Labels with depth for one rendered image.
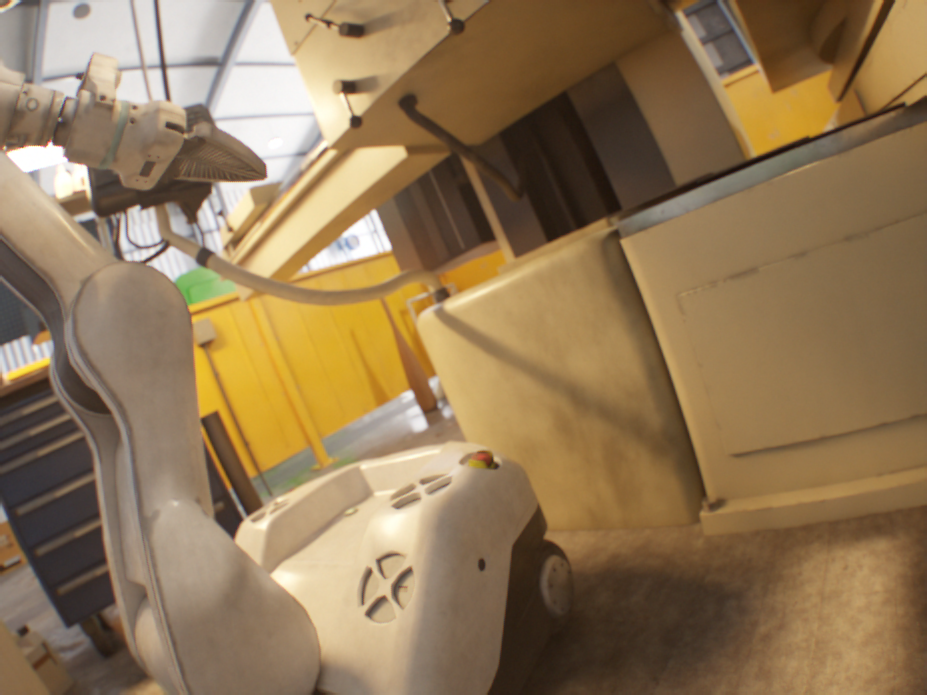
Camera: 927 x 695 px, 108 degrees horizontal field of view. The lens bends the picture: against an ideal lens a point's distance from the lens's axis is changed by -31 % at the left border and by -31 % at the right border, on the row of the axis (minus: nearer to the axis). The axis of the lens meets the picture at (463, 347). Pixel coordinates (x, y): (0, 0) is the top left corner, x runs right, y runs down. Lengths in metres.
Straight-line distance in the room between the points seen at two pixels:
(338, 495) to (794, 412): 0.84
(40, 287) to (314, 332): 2.86
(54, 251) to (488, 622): 0.69
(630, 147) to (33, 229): 1.38
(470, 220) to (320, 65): 0.83
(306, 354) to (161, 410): 2.80
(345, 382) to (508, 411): 2.44
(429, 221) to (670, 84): 1.02
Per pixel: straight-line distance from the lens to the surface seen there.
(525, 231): 1.66
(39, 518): 1.81
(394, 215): 2.05
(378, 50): 1.13
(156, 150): 0.52
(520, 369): 1.03
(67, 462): 1.78
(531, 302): 0.96
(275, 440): 3.15
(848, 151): 0.80
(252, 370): 3.15
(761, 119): 3.19
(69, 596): 1.84
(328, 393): 3.36
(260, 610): 0.60
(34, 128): 0.52
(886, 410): 0.88
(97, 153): 0.52
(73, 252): 0.66
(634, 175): 1.48
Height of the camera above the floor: 0.57
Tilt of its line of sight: 4 degrees down
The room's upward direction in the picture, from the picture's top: 23 degrees counter-clockwise
